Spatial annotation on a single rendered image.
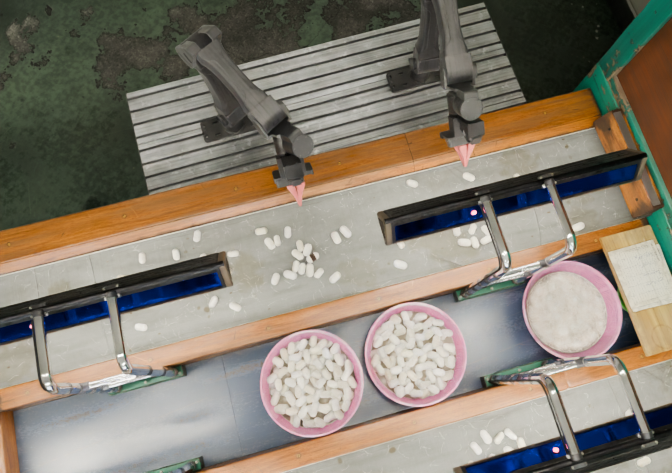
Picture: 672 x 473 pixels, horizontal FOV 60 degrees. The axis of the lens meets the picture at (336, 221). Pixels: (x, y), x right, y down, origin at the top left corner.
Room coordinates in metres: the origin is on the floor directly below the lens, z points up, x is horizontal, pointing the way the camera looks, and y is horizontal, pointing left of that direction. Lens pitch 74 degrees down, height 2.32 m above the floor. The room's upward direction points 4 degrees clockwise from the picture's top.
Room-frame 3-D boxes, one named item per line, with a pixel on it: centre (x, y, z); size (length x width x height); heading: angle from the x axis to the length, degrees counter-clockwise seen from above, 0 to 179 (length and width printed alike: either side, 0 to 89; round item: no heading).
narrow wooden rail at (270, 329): (0.19, -0.02, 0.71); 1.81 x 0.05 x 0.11; 109
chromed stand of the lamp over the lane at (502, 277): (0.37, -0.42, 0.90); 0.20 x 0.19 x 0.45; 109
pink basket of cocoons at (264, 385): (0.00, 0.03, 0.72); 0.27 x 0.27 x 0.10
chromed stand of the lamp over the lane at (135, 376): (0.05, 0.50, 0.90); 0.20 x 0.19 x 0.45; 109
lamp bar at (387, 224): (0.44, -0.40, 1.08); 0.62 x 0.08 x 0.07; 109
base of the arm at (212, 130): (0.75, 0.33, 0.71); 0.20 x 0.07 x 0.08; 111
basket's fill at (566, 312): (0.23, -0.65, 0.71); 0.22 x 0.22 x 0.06
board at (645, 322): (0.31, -0.85, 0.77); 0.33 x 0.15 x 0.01; 19
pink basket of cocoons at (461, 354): (0.09, -0.23, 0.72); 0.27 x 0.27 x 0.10
